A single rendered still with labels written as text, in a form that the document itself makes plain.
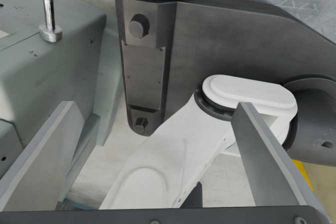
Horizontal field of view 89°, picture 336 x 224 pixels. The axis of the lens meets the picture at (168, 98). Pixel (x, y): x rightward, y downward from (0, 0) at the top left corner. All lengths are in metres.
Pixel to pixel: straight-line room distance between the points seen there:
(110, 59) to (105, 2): 0.33
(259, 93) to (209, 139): 0.16
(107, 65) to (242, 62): 0.79
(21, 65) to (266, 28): 0.64
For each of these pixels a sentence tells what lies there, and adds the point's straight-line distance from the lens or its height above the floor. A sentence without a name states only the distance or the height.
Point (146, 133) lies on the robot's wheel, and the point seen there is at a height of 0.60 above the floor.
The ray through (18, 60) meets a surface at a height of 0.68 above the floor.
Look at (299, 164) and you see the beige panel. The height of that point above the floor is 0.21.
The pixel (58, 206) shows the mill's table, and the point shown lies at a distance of 0.71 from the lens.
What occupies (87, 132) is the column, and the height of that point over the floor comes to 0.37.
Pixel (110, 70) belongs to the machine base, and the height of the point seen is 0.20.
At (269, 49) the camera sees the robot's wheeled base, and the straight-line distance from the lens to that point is 0.52.
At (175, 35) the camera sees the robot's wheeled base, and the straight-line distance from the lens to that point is 0.48.
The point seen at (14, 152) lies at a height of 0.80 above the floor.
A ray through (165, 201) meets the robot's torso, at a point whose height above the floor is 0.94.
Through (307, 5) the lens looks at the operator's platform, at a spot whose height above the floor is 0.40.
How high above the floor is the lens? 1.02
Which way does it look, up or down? 48 degrees down
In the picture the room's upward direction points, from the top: 164 degrees counter-clockwise
